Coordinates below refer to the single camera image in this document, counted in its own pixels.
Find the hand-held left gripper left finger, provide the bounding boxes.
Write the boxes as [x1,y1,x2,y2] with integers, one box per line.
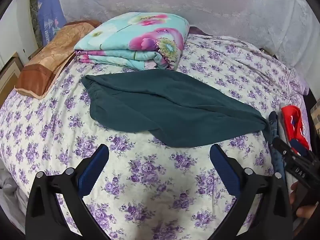
[25,144,110,240]

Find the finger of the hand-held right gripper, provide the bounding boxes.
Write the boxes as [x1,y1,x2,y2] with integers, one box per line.
[272,138,308,161]

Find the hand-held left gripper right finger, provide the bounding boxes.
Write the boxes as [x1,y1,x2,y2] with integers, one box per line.
[210,144,295,240]

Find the dark teal pants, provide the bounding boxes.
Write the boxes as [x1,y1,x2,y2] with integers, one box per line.
[81,69,270,148]

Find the person's right hand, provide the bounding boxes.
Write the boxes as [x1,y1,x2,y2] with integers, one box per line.
[290,182,317,218]

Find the blue jeans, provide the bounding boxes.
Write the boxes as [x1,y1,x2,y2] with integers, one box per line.
[268,111,287,178]

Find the red garment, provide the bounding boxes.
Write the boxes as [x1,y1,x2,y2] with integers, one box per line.
[280,105,311,153]

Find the purple floral bed sheet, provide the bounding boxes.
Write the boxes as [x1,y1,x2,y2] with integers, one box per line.
[0,34,310,240]

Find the grey cloth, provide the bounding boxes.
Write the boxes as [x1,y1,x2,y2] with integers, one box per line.
[0,167,28,220]

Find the brown satin pillow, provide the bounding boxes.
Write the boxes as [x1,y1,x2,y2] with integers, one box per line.
[14,20,102,100]

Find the folded floral quilt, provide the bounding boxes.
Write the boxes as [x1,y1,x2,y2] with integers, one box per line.
[74,12,190,71]

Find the blue patterned hanging cloth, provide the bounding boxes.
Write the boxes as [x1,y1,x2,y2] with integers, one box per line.
[37,0,67,46]

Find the wooden picture frame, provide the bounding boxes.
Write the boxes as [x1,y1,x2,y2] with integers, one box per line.
[0,52,21,105]

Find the white lace wall cloth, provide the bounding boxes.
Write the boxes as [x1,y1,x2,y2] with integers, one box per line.
[57,0,320,69]

